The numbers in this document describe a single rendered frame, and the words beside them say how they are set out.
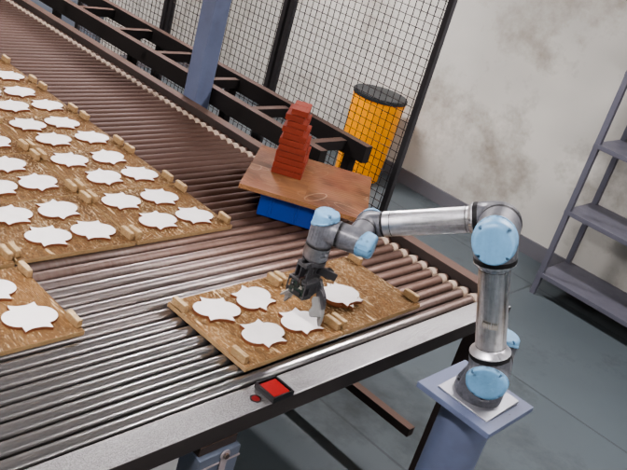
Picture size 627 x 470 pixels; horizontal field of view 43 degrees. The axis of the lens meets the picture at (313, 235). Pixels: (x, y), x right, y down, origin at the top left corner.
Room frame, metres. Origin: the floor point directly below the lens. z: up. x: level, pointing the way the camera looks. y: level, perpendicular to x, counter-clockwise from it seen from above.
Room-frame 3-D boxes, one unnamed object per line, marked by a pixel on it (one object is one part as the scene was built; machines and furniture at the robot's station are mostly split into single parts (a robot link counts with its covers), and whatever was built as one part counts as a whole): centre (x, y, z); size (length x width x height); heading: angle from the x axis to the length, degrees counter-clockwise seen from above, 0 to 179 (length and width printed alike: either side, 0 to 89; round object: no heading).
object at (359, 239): (2.07, -0.12, 1.27); 0.11 x 0.11 x 0.08; 78
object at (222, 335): (2.06, 0.09, 0.93); 0.41 x 0.35 x 0.02; 143
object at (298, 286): (2.07, -0.02, 1.11); 0.09 x 0.08 x 0.12; 144
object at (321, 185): (3.04, 0.08, 1.03); 0.50 x 0.50 x 0.02; 0
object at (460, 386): (2.10, -0.62, 0.93); 0.15 x 0.15 x 0.10
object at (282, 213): (2.97, 0.09, 0.97); 0.31 x 0.31 x 0.10; 0
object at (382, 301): (2.40, -0.16, 0.93); 0.41 x 0.35 x 0.02; 143
